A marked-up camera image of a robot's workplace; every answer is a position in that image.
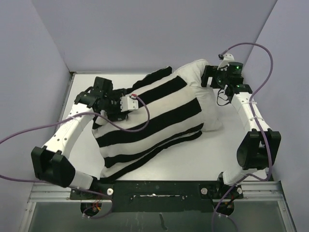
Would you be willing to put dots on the black white striped pillowcase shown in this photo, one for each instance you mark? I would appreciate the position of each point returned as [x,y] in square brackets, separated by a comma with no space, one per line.
[169,114]

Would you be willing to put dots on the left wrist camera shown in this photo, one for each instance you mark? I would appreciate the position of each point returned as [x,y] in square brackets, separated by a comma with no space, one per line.
[128,103]

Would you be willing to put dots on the white pillow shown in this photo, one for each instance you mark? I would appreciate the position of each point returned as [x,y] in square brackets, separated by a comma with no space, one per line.
[192,73]

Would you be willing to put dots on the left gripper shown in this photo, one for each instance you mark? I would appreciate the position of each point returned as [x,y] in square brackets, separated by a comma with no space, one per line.
[113,115]

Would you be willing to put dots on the aluminium frame rail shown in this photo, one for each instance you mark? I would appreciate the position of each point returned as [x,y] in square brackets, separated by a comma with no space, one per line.
[48,193]

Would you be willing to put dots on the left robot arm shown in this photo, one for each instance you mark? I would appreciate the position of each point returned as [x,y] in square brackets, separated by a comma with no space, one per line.
[51,161]

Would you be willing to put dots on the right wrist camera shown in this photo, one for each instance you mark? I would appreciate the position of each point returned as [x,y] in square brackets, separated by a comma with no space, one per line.
[225,59]

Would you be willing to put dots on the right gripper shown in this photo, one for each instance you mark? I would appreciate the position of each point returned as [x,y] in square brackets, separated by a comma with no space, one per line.
[211,71]

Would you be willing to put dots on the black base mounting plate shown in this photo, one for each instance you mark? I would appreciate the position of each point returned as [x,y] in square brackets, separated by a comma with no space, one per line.
[161,196]

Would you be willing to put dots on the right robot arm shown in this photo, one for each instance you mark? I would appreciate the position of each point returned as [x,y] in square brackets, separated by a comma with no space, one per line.
[258,149]

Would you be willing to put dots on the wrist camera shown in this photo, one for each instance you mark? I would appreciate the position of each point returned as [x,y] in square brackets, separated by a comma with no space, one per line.
[225,59]
[128,103]

